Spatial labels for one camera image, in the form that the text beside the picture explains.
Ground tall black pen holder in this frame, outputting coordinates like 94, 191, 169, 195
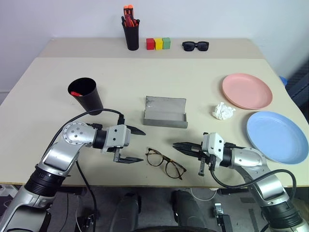
122, 23, 140, 51

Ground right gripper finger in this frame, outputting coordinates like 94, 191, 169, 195
172, 142, 202, 151
177, 147, 202, 157

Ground white floor cable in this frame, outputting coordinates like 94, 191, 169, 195
190, 188, 219, 202

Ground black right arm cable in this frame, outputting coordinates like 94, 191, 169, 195
208, 159, 298, 195

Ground black ribbed furniture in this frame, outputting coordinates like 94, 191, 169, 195
285, 63, 309, 110

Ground pink plastic plate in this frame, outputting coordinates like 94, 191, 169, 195
222, 73, 274, 110

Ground black sunglasses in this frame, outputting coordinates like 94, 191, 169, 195
182, 41, 210, 53

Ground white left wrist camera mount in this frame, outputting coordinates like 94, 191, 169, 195
99, 124, 132, 154

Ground wide black plastic cup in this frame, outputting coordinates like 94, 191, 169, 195
67, 77, 105, 116

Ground light blue plastic plate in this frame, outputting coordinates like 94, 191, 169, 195
246, 111, 309, 166

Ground tortoiseshell eyeglasses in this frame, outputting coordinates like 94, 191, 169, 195
145, 147, 187, 181

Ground dark rounded shape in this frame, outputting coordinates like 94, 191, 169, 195
171, 189, 206, 230
112, 191, 142, 231

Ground black floor device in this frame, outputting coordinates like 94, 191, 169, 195
211, 203, 234, 232

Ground crumpled white paper ball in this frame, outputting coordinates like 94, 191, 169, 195
211, 101, 236, 121

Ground black table frame bar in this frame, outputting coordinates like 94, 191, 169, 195
57, 187, 85, 196
218, 188, 250, 196

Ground grey glasses case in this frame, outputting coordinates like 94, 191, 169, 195
142, 95, 189, 129

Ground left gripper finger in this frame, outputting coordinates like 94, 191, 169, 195
119, 157, 145, 165
129, 125, 147, 136

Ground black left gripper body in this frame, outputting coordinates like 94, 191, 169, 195
106, 129, 132, 163

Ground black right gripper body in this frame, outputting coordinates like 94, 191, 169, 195
197, 145, 217, 176

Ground red pen in holder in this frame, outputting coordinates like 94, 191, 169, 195
125, 14, 140, 28

